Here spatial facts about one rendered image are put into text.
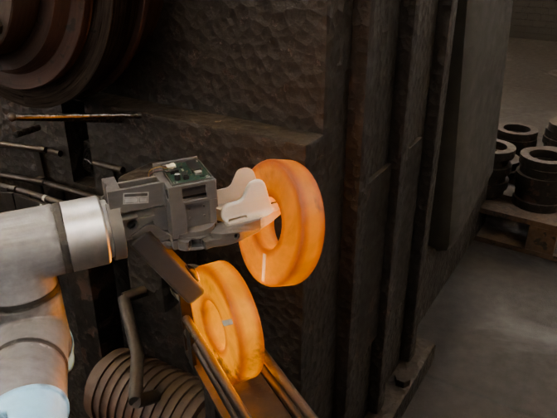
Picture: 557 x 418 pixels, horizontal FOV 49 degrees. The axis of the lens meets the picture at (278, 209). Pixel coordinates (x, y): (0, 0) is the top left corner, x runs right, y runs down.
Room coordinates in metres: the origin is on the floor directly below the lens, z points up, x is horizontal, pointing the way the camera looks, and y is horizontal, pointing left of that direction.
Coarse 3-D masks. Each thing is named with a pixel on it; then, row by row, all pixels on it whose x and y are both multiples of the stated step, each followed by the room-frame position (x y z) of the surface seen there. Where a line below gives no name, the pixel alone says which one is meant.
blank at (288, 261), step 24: (264, 168) 0.69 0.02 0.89; (288, 168) 0.65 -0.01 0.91; (288, 192) 0.63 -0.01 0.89; (312, 192) 0.63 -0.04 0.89; (288, 216) 0.62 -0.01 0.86; (312, 216) 0.61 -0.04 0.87; (264, 240) 0.67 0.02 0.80; (288, 240) 0.61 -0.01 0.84; (312, 240) 0.60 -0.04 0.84; (264, 264) 0.64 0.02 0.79; (288, 264) 0.60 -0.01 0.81; (312, 264) 0.60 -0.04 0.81
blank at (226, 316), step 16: (208, 272) 0.63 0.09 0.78; (224, 272) 0.63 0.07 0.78; (208, 288) 0.63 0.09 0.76; (224, 288) 0.60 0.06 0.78; (240, 288) 0.61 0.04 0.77; (192, 304) 0.68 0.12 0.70; (208, 304) 0.66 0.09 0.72; (224, 304) 0.60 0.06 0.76; (240, 304) 0.59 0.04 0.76; (208, 320) 0.65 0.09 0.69; (224, 320) 0.60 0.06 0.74; (240, 320) 0.58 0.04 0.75; (256, 320) 0.58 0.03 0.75; (208, 336) 0.64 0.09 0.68; (224, 336) 0.64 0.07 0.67; (240, 336) 0.57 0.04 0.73; (256, 336) 0.57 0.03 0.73; (224, 352) 0.60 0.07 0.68; (240, 352) 0.56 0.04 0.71; (256, 352) 0.57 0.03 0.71; (224, 368) 0.60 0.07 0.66; (240, 368) 0.56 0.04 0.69; (256, 368) 0.57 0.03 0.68
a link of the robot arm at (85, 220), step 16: (64, 208) 0.56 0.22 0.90; (80, 208) 0.56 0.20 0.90; (96, 208) 0.56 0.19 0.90; (64, 224) 0.60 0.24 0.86; (80, 224) 0.54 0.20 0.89; (96, 224) 0.55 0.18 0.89; (80, 240) 0.54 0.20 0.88; (96, 240) 0.54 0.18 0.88; (112, 240) 0.55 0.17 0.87; (80, 256) 0.53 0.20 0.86; (96, 256) 0.54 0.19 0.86; (112, 256) 0.56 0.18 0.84
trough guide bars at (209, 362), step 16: (192, 336) 0.64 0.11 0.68; (192, 352) 0.65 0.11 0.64; (208, 352) 0.60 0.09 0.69; (192, 368) 0.65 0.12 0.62; (208, 368) 0.59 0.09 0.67; (272, 368) 0.56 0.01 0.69; (224, 384) 0.54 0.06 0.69; (272, 384) 0.56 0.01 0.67; (288, 384) 0.53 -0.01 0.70; (224, 400) 0.53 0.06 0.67; (240, 400) 0.51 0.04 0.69; (288, 400) 0.53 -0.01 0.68; (304, 400) 0.50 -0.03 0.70; (240, 416) 0.48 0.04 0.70; (304, 416) 0.48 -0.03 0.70
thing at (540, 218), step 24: (552, 120) 2.59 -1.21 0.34; (504, 144) 2.29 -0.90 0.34; (528, 144) 2.59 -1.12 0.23; (552, 144) 2.52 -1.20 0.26; (504, 168) 2.19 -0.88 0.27; (528, 168) 2.12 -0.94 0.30; (552, 168) 2.08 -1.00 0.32; (504, 192) 2.26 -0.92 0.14; (528, 192) 2.10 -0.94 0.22; (552, 192) 2.07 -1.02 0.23; (504, 216) 2.07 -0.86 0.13; (528, 216) 2.04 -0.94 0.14; (552, 216) 2.04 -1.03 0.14; (480, 240) 2.11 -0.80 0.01; (504, 240) 2.08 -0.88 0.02; (528, 240) 2.01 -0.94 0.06; (552, 240) 1.97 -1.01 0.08
